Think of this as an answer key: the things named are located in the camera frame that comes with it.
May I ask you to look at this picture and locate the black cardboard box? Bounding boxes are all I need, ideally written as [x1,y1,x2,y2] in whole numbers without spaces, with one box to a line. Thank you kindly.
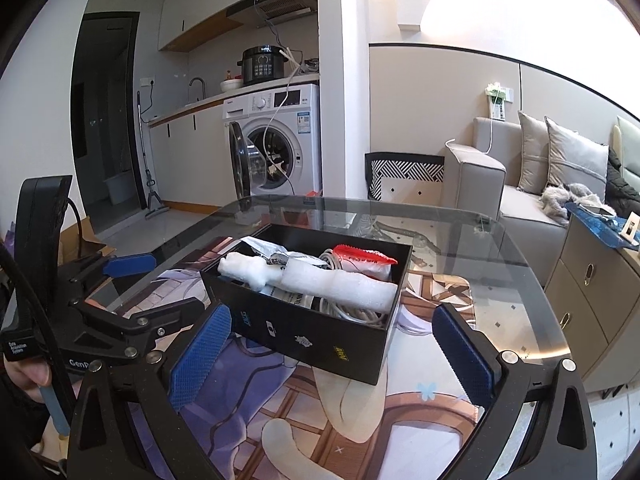
[201,224,412,385]

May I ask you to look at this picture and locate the white cable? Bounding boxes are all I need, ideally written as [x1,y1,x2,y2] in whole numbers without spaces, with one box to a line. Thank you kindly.
[271,246,392,331]

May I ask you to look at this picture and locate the beige cushion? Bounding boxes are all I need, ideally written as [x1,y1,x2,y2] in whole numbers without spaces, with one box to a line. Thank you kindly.
[518,112,549,195]

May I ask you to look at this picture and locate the left hand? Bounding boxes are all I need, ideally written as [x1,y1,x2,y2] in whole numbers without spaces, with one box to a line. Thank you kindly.
[3,359,52,403]

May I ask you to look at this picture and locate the grey cushion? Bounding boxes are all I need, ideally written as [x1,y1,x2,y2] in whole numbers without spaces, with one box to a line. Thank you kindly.
[544,117,608,200]

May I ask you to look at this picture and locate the white printed plastic pouch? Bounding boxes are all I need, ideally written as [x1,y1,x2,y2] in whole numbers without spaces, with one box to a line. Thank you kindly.
[241,236,326,268]

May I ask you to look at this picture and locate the red white snack packet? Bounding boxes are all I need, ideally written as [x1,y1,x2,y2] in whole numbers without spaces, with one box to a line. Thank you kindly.
[332,244,398,281]

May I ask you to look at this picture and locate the grey sofa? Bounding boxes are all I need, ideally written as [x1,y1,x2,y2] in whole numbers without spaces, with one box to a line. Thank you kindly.
[444,115,640,286]

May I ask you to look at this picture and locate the anime printed desk mat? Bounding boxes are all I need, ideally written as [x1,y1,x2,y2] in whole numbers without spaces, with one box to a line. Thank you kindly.
[84,253,507,480]

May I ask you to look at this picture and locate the white foam piece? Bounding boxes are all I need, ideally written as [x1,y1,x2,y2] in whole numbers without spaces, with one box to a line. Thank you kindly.
[218,252,398,313]

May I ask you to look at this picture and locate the mop with handle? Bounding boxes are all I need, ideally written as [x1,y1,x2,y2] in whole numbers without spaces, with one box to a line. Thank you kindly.
[136,91,168,220]

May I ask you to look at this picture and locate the grey fluffy cloth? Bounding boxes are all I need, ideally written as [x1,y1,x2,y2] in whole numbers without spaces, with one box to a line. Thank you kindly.
[540,183,615,223]

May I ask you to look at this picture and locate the black jacket on sofa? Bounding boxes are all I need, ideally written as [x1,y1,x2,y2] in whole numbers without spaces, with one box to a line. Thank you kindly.
[605,148,640,219]

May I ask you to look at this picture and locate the grey drawer cabinet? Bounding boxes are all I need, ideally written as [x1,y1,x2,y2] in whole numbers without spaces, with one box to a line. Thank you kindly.
[544,217,640,392]

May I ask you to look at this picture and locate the black pressure cooker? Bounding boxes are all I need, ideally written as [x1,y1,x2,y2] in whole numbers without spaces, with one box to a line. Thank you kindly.
[236,44,288,86]

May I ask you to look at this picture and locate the range hood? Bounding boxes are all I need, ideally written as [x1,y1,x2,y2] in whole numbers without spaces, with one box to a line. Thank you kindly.
[226,0,318,28]

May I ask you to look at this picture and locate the white washing machine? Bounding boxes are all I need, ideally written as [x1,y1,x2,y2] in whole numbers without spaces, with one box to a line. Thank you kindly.
[222,84,322,198]

